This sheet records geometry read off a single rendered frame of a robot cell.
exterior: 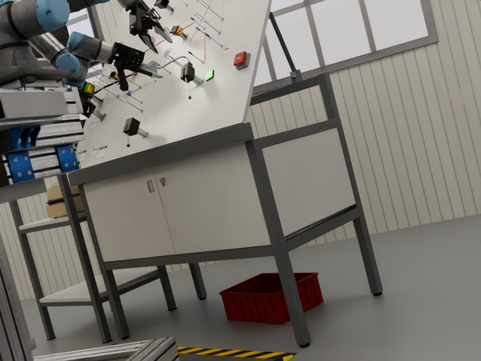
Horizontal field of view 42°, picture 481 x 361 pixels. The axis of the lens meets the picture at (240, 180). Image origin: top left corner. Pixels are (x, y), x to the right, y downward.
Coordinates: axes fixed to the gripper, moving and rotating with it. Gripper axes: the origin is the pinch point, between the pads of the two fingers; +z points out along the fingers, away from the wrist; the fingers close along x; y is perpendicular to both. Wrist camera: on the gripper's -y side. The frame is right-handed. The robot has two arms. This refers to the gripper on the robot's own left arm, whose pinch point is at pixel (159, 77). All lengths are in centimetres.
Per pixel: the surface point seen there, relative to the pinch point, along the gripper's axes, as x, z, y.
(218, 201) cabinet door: -12, 36, -38
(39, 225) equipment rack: 93, -14, -97
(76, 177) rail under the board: 62, -8, -60
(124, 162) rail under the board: 31, 5, -41
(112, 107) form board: 68, -1, -23
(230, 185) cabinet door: -17.7, 35.8, -29.2
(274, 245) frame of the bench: -36, 53, -43
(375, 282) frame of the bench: -19, 115, -52
